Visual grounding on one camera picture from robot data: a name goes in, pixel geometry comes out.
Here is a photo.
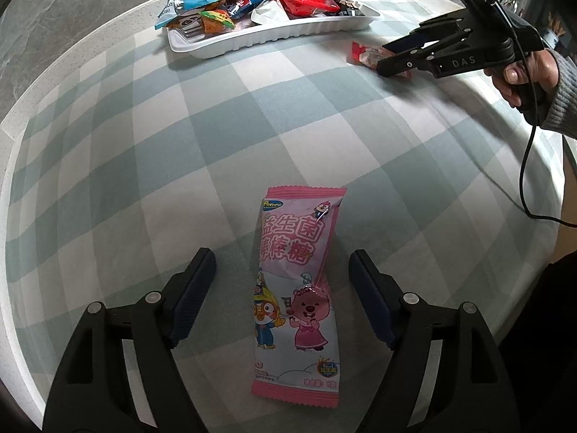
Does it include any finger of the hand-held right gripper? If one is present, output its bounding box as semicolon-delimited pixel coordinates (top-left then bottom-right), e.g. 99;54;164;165
375;49;452;78
382;8;477;56

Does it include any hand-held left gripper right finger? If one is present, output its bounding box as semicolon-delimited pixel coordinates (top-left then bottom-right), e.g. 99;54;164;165
348;249;519;433

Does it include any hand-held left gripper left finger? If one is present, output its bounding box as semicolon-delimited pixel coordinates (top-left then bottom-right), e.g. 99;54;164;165
43;247;217;433

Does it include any small red white snack packet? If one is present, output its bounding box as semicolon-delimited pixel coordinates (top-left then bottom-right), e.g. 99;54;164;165
351;41;416;76

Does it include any black snack packet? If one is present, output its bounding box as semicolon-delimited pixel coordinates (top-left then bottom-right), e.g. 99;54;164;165
337;0;376;17

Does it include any pink snack packet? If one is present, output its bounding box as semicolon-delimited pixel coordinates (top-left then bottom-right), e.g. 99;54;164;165
250;184;348;398

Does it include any white and red snack packet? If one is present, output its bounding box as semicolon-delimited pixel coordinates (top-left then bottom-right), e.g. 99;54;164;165
250;0;290;24

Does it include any white plastic tray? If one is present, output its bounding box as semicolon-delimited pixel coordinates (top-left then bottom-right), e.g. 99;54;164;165
167;0;382;60

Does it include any blue and white snack packet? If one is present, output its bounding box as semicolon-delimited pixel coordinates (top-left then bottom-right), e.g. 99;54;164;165
155;0;204;30

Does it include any person's right forearm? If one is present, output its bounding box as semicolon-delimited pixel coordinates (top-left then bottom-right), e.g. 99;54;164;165
540;49;577;139

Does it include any person's right hand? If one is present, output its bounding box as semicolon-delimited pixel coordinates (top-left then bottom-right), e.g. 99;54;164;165
490;48;563;114

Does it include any utensil holder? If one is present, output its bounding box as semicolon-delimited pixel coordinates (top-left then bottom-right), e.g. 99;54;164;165
547;13;569;38

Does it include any green checked tablecloth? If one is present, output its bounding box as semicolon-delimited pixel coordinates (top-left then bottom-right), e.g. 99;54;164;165
9;0;567;433

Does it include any person's dark clothing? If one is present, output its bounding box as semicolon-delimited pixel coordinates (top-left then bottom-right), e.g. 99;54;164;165
495;247;577;433

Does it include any black cable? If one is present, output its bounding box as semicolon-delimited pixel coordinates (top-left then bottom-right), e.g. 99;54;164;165
518;52;577;227

